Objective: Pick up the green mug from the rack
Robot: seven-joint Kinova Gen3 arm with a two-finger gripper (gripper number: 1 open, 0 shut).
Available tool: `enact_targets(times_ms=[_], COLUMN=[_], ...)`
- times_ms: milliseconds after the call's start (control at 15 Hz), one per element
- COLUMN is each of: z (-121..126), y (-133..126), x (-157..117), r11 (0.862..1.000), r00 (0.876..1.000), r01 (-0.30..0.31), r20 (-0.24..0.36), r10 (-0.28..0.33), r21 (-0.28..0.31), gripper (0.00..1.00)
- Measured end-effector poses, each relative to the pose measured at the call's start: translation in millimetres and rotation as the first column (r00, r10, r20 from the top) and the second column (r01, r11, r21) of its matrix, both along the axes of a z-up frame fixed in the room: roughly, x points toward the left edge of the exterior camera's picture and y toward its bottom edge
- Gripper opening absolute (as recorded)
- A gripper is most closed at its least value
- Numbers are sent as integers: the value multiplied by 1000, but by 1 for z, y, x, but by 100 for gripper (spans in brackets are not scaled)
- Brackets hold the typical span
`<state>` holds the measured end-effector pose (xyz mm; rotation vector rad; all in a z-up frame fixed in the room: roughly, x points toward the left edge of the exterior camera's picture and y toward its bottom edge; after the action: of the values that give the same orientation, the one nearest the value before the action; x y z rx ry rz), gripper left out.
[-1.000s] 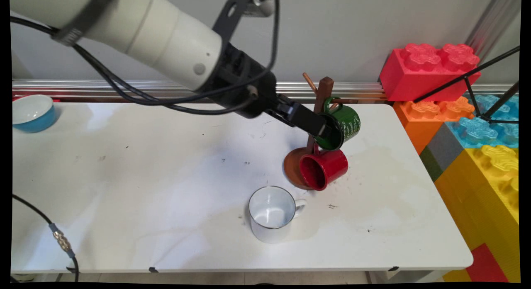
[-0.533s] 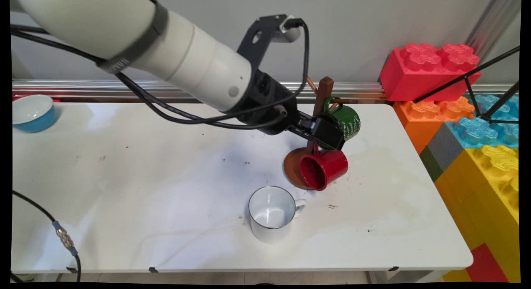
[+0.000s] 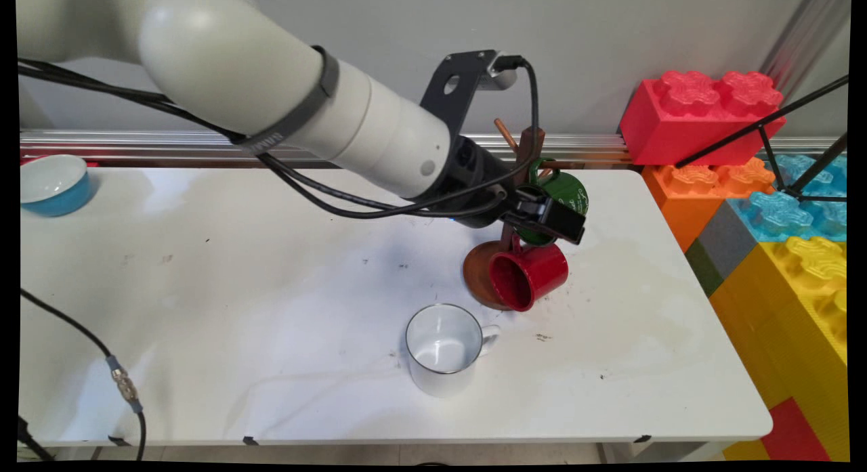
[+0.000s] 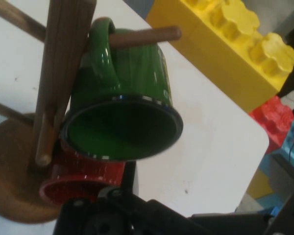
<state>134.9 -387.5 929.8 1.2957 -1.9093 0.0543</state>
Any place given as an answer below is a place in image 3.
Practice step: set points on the white enamel mug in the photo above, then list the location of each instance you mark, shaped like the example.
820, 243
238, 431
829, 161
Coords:
440, 343

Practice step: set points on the small red toy brick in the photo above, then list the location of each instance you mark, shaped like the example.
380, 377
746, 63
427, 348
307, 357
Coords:
796, 431

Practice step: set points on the orange giant toy brick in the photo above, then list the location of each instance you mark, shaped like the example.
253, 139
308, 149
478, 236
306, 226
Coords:
684, 194

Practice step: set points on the green enamel mug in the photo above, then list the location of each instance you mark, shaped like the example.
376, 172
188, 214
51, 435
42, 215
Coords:
572, 187

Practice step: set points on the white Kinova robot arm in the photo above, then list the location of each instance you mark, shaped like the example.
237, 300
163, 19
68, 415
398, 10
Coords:
237, 66

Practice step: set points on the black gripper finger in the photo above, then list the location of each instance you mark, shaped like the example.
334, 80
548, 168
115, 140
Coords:
559, 221
533, 194

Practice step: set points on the aluminium rail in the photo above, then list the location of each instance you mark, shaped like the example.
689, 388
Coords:
169, 143

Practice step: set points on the dark green giant toy brick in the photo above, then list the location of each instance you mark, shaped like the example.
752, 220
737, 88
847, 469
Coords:
704, 269

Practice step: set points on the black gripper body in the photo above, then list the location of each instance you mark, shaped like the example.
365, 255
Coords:
474, 174

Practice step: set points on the grey giant toy brick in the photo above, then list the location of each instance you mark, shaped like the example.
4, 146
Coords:
728, 238

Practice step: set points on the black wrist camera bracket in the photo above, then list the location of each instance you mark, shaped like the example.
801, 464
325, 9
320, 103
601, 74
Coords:
467, 79

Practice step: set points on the black tripod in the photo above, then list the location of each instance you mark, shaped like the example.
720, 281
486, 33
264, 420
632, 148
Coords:
765, 130

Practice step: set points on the brown wooden mug tree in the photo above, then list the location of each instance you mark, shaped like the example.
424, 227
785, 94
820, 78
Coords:
477, 275

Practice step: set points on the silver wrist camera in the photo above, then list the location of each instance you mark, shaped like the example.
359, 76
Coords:
502, 74

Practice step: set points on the red enamel mug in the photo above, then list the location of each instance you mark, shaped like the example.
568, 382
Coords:
542, 272

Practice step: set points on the slanted aluminium profile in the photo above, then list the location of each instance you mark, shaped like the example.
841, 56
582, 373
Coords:
806, 38

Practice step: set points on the red giant toy brick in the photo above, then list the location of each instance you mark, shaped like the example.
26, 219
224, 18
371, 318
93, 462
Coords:
684, 120

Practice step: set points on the light blue giant toy brick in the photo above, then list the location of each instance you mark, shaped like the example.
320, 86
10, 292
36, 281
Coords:
813, 170
772, 215

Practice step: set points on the blue bowl white inside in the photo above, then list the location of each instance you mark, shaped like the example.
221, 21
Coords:
57, 187

